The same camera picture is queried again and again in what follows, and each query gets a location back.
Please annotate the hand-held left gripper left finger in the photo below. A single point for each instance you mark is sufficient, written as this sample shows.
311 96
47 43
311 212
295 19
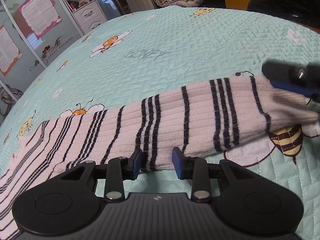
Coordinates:
137 162

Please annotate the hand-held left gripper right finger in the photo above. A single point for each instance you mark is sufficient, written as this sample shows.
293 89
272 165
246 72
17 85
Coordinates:
178 163

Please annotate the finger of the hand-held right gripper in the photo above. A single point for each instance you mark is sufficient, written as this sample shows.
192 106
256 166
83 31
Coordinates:
290 88

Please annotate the white black striped knit sweater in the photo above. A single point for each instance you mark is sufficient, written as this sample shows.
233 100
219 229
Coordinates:
175 120

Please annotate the bee-print quilted bedspread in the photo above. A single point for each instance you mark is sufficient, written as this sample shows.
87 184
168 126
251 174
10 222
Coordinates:
175 42

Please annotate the wardrobe with sliding doors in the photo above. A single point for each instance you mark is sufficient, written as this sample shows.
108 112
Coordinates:
37 55

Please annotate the white drawer cabinet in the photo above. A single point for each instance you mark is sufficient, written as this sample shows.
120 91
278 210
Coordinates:
91 17

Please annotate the row of books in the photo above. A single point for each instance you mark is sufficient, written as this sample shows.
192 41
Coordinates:
75 4

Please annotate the orange-framed poster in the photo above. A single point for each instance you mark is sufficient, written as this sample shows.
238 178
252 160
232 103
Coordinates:
8 50

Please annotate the pink-framed poster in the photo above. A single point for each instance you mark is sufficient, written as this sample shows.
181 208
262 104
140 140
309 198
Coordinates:
40 12

